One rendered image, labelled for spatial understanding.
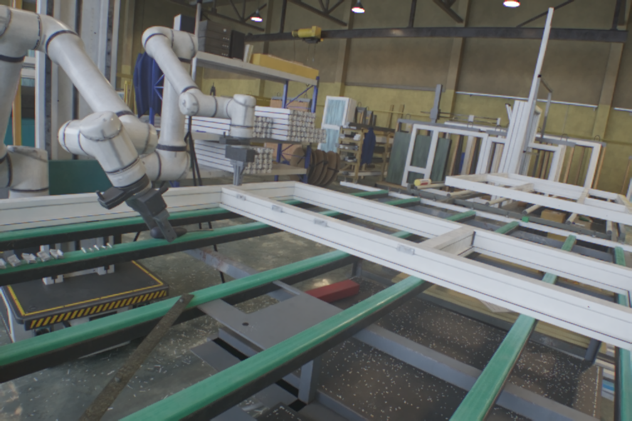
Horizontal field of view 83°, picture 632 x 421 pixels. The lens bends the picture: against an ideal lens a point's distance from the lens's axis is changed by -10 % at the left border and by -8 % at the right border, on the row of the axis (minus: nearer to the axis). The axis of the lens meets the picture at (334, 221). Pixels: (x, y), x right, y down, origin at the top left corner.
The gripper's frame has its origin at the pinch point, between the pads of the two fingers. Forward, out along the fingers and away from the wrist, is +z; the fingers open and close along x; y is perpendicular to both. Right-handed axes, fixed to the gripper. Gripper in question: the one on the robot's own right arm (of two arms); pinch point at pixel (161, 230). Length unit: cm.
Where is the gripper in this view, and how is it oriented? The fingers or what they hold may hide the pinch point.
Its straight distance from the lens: 112.8
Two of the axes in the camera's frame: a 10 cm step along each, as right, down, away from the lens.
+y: 5.6, -6.1, 5.7
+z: 1.9, 7.6, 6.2
